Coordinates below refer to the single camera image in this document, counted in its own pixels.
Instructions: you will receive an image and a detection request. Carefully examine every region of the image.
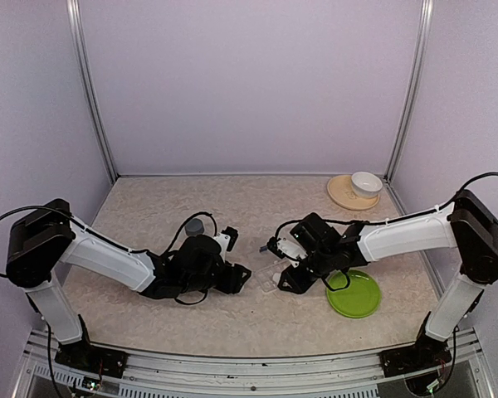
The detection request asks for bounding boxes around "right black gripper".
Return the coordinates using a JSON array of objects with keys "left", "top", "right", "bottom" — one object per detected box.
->
[{"left": 278, "top": 247, "right": 334, "bottom": 295}]

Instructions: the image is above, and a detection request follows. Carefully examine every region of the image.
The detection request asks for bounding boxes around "clear plastic pill organizer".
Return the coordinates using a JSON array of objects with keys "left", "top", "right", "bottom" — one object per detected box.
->
[{"left": 254, "top": 246, "right": 291, "bottom": 294}]

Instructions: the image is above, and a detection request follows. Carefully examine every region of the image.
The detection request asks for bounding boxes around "orange pill bottle grey cap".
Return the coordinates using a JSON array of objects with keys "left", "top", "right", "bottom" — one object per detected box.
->
[{"left": 184, "top": 218, "right": 205, "bottom": 236}]

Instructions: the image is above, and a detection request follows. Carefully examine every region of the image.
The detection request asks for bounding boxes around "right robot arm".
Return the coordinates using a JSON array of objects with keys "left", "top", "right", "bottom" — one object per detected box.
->
[{"left": 266, "top": 189, "right": 498, "bottom": 368}]

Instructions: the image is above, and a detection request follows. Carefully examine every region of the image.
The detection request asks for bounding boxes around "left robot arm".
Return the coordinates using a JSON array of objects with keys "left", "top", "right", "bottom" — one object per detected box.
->
[{"left": 6, "top": 199, "right": 251, "bottom": 369}]

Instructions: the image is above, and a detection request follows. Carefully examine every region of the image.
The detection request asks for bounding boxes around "green plate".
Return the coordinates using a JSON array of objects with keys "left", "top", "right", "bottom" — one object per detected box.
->
[{"left": 325, "top": 270, "right": 382, "bottom": 319}]

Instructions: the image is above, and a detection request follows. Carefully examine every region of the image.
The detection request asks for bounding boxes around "round wooden plate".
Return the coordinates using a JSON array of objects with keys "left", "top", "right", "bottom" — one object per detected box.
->
[{"left": 326, "top": 175, "right": 380, "bottom": 211}]

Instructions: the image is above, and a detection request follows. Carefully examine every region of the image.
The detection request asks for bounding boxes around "white bowl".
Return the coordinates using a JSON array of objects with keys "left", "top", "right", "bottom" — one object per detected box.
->
[{"left": 350, "top": 172, "right": 383, "bottom": 199}]

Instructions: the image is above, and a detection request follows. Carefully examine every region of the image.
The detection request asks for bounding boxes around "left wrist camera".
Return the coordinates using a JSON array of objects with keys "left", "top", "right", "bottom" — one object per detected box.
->
[{"left": 214, "top": 226, "right": 239, "bottom": 252}]

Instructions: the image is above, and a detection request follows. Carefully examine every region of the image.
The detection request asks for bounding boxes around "front aluminium rail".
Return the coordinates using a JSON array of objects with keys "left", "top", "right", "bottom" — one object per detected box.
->
[{"left": 11, "top": 329, "right": 498, "bottom": 397}]

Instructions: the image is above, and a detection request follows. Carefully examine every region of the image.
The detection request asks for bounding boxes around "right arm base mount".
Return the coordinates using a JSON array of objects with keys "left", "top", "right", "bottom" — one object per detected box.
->
[{"left": 379, "top": 321, "right": 452, "bottom": 377}]

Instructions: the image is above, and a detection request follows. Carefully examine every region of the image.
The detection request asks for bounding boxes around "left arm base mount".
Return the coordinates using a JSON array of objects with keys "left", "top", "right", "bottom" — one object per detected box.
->
[{"left": 55, "top": 316, "right": 129, "bottom": 379}]

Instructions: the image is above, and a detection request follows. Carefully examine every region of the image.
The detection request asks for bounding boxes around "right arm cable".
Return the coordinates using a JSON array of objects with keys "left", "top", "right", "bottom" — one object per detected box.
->
[{"left": 271, "top": 172, "right": 498, "bottom": 294}]

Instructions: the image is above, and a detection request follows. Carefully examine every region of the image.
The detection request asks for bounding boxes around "right aluminium frame post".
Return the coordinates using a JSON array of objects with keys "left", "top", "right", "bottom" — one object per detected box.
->
[{"left": 384, "top": 0, "right": 435, "bottom": 185}]

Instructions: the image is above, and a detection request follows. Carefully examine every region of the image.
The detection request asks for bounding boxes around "aluminium frame post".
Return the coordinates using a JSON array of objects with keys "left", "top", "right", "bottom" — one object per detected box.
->
[
  {"left": 66, "top": 0, "right": 120, "bottom": 185},
  {"left": 384, "top": 0, "right": 435, "bottom": 185}
]

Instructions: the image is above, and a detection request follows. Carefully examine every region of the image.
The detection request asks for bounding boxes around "left aluminium frame post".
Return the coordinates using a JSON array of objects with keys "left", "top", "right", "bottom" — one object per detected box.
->
[{"left": 66, "top": 0, "right": 120, "bottom": 185}]

